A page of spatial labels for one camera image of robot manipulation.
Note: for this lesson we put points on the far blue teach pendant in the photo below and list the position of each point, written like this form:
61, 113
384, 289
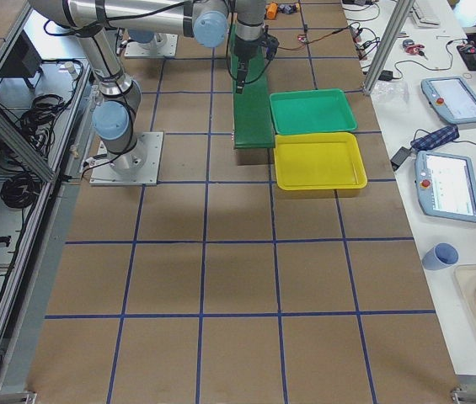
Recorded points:
452, 99

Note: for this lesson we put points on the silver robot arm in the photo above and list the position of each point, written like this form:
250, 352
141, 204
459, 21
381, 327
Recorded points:
248, 21
121, 95

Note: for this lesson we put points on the plain orange cylinder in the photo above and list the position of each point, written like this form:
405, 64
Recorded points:
272, 11

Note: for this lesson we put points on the blue plaid pouch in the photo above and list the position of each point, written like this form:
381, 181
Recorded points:
436, 138

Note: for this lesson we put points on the green plastic tray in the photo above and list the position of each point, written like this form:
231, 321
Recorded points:
311, 111

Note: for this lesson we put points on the green conveyor belt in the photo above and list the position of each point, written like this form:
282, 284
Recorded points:
253, 126

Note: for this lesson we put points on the yellow plastic tray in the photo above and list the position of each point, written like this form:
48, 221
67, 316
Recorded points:
319, 161

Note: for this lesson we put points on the blue plastic cup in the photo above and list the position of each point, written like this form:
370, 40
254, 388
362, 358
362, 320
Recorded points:
442, 255

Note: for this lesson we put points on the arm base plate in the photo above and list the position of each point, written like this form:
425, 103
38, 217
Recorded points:
148, 45
138, 167

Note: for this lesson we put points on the black power adapter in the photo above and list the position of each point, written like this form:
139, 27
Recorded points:
399, 157

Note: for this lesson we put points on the blue teach pendant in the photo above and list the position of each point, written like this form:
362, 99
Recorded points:
452, 99
445, 185

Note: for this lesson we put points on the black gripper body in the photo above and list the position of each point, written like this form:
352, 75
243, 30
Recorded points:
244, 51

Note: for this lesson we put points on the small red-lit circuit board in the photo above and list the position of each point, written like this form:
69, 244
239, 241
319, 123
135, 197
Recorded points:
302, 39

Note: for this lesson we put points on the aluminium frame post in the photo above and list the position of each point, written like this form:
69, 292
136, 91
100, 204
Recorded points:
391, 32

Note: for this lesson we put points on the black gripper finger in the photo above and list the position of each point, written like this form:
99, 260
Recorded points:
242, 72

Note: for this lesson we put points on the near blue teach pendant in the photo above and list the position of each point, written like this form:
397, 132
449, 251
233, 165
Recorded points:
445, 185

